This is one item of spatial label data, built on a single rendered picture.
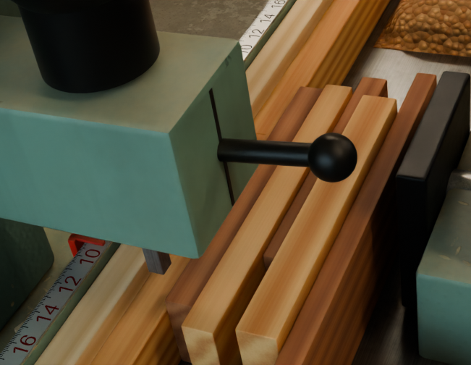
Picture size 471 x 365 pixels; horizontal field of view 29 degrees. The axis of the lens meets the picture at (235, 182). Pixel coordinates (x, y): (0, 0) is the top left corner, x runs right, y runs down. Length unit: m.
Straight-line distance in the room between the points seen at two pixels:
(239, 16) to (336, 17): 1.97
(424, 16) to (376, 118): 0.20
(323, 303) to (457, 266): 0.07
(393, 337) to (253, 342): 0.10
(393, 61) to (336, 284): 0.29
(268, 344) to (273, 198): 0.11
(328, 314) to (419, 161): 0.08
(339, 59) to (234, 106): 0.26
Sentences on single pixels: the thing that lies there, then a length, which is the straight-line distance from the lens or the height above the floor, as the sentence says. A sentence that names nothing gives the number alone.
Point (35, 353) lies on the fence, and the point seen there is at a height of 0.95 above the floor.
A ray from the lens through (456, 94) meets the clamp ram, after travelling 0.47.
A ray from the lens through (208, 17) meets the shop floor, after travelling 2.65.
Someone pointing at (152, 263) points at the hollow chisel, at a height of 0.96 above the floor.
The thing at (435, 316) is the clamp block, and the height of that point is 0.93.
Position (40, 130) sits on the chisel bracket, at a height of 1.06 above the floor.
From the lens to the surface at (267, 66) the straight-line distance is 0.59.
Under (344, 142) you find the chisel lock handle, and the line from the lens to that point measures 0.36.
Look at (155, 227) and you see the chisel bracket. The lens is 0.38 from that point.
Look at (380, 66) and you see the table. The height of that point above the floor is 0.90.
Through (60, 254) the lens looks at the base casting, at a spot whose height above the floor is 0.80.
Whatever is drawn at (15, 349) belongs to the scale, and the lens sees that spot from 0.44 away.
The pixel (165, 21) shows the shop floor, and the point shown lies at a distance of 2.67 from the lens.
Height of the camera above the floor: 1.27
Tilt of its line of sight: 39 degrees down
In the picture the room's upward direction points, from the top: 11 degrees counter-clockwise
